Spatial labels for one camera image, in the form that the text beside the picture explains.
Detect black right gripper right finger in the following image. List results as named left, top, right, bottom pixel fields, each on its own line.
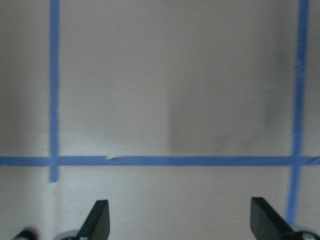
left=250, top=197, right=295, bottom=240

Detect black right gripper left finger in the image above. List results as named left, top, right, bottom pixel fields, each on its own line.
left=75, top=199, right=111, bottom=240

